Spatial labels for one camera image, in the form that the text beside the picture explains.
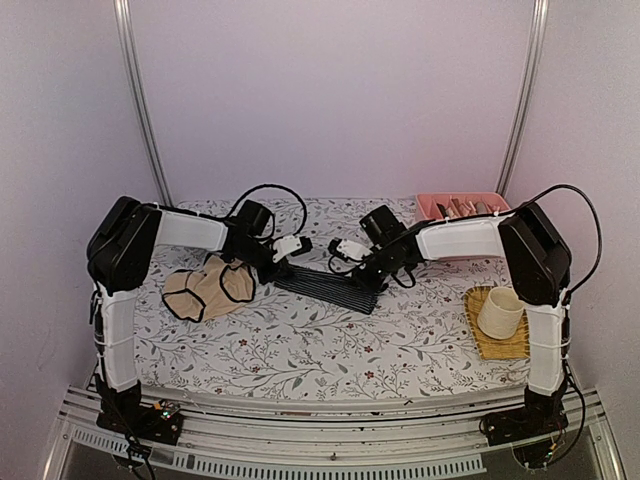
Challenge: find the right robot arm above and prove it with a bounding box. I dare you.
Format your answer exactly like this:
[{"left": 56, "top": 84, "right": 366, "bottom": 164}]
[{"left": 346, "top": 204, "right": 571, "bottom": 436}]

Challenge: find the yellow woven mat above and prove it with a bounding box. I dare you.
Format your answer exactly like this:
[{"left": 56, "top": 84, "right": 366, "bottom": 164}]
[{"left": 463, "top": 286, "right": 530, "bottom": 360}]

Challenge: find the right aluminium frame post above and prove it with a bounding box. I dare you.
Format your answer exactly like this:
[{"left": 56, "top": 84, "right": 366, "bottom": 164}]
[{"left": 496, "top": 0, "right": 549, "bottom": 197}]

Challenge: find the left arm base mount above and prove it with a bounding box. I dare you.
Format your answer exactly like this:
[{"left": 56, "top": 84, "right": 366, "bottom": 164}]
[{"left": 96, "top": 385, "right": 184, "bottom": 446}]

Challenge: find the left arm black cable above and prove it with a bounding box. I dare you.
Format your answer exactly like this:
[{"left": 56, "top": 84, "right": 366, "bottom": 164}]
[{"left": 229, "top": 183, "right": 308, "bottom": 236}]

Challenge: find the beige underwear black trim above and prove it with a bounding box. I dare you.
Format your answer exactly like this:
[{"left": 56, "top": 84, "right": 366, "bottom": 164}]
[{"left": 161, "top": 254, "right": 256, "bottom": 323}]

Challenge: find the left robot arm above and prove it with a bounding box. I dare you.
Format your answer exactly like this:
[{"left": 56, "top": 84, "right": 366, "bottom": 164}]
[{"left": 87, "top": 196, "right": 290, "bottom": 392}]

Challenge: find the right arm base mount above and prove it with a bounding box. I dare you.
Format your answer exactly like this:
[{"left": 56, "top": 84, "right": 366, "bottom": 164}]
[{"left": 479, "top": 390, "right": 568, "bottom": 446}]

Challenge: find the aluminium frame post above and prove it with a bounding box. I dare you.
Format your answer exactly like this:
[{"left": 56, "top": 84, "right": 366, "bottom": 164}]
[
  {"left": 496, "top": 0, "right": 549, "bottom": 197},
  {"left": 113, "top": 0, "right": 174, "bottom": 207}
]

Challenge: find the floral table cloth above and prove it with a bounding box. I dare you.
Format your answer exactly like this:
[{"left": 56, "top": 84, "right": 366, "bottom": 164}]
[{"left": 97, "top": 197, "right": 571, "bottom": 402}]

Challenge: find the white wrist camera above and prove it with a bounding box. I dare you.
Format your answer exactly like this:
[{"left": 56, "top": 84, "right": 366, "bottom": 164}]
[
  {"left": 272, "top": 235, "right": 312, "bottom": 263},
  {"left": 328, "top": 238, "right": 372, "bottom": 262}
]

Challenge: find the left aluminium frame post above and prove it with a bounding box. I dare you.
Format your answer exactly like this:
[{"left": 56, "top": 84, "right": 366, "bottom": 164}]
[{"left": 113, "top": 0, "right": 174, "bottom": 207}]

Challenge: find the cream ribbed cup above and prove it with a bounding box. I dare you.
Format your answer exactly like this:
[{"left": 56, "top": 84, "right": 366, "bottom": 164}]
[{"left": 477, "top": 287, "right": 524, "bottom": 340}]

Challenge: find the front aluminium rail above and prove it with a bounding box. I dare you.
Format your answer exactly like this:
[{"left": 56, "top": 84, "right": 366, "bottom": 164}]
[{"left": 44, "top": 384, "right": 624, "bottom": 480}]

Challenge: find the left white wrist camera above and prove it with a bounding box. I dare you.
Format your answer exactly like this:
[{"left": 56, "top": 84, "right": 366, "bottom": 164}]
[{"left": 272, "top": 235, "right": 312, "bottom": 263}]

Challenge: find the pink divided organizer tray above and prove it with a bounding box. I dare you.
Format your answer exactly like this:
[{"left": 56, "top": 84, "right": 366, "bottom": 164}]
[{"left": 415, "top": 192, "right": 510, "bottom": 221}]

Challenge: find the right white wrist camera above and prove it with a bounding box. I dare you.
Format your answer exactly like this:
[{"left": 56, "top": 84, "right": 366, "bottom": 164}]
[{"left": 328, "top": 238, "right": 372, "bottom": 262}]

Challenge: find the navy striped underwear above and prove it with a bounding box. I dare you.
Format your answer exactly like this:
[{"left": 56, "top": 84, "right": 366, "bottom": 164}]
[{"left": 274, "top": 265, "right": 378, "bottom": 315}]

